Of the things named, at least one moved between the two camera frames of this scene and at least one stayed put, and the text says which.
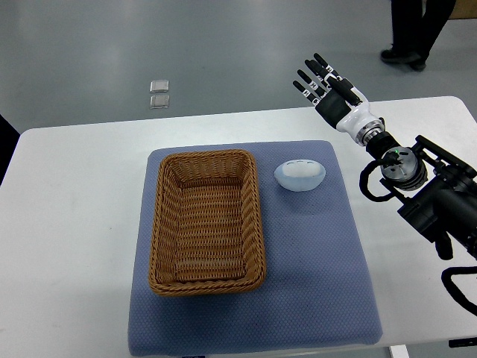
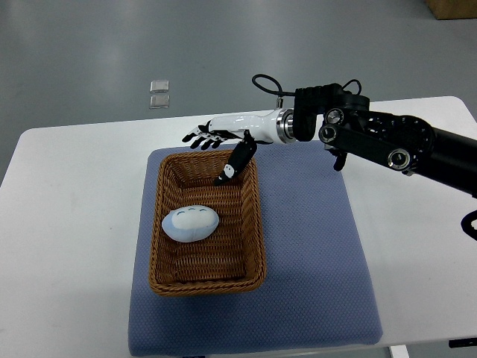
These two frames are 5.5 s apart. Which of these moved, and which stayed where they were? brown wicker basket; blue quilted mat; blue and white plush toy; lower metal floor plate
Moved: blue and white plush toy
Stayed: brown wicker basket; lower metal floor plate; blue quilted mat
